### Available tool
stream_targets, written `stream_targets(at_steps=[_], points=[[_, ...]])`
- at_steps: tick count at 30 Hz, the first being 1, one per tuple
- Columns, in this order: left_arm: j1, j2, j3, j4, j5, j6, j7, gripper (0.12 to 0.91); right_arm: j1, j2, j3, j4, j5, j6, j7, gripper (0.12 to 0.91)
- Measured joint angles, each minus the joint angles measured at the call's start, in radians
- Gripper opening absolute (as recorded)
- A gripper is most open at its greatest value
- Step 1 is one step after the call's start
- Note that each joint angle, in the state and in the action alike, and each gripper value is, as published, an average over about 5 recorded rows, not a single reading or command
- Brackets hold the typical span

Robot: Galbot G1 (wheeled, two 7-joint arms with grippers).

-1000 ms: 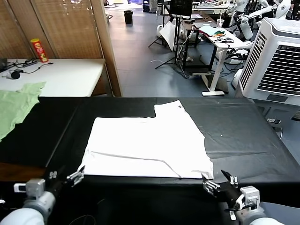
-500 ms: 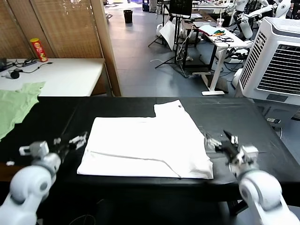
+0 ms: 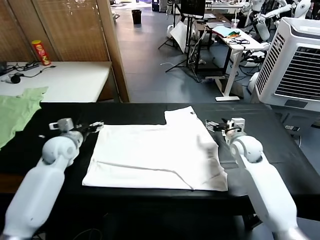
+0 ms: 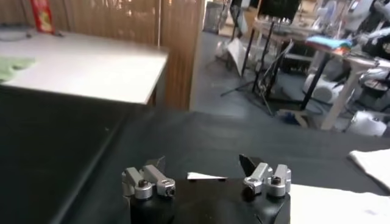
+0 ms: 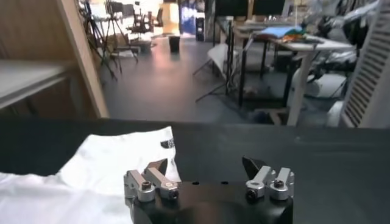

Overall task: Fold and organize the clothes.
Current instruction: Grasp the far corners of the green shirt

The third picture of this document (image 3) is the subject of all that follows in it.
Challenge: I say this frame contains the white foam board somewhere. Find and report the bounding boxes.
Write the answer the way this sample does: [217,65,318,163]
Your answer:
[170,21,194,55]

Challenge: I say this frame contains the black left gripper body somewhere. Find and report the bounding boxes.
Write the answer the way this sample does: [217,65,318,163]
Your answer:
[73,124,94,135]

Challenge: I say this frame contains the black tripod stand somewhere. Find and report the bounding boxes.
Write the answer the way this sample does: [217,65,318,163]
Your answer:
[158,0,187,51]

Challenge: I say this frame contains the wooden post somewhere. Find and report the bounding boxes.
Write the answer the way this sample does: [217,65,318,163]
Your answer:
[96,0,131,103]

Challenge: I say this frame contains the black cable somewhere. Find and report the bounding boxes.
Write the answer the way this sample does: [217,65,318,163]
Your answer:
[23,65,57,79]

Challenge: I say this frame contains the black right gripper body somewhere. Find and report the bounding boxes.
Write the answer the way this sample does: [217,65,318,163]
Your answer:
[216,121,233,136]

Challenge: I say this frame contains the plastic cup with straw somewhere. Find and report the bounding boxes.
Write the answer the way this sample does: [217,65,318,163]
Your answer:
[231,12,241,29]

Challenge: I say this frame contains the dark metal table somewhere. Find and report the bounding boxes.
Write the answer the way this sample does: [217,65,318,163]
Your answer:
[193,18,234,75]

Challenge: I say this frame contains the white air cooler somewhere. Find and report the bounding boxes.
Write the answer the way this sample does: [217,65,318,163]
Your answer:
[254,16,320,114]

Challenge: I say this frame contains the light green garment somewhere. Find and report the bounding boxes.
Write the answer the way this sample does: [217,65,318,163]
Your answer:
[0,86,50,151]

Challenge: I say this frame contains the white plastic jug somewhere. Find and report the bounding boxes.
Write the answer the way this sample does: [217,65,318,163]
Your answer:
[165,24,176,39]

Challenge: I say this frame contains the black trash bin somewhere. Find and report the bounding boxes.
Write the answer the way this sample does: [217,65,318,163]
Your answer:
[131,9,143,25]

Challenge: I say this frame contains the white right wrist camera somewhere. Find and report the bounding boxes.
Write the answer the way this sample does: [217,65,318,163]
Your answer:
[230,117,247,134]

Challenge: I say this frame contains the white standing desk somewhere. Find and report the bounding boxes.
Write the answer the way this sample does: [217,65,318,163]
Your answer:
[212,23,261,102]

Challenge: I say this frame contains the white printed t-shirt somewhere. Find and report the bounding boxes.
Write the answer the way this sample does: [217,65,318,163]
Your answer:
[81,105,229,192]

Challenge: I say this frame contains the white side table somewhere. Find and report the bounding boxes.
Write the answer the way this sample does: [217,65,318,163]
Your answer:
[0,61,114,103]

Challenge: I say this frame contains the tangled black cables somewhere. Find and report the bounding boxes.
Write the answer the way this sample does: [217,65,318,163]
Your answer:
[228,36,251,46]

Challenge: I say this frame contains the bamboo folding screen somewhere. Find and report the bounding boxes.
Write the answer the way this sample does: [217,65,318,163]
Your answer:
[0,0,111,63]

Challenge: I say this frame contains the black monitor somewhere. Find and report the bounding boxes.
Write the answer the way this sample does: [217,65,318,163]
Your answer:
[180,0,207,20]

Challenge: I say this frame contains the folded cloth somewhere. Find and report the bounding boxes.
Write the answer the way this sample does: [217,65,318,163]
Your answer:
[212,24,232,37]

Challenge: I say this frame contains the white humanoid robot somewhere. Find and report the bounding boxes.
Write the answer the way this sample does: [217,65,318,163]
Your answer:
[271,0,315,29]
[238,0,271,42]

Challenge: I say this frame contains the black table cover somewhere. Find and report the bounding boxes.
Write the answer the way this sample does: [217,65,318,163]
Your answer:
[0,102,320,218]

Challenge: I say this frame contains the long white table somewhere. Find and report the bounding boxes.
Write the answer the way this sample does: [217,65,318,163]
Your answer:
[204,1,245,15]

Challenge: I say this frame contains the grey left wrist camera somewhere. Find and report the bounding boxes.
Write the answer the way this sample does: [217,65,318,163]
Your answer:
[48,117,75,133]

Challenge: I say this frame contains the grey laptop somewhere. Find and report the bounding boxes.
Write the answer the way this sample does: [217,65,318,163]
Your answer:
[205,21,233,30]

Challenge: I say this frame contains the red yellow chips can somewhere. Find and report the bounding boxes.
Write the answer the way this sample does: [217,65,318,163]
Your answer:
[31,39,52,67]

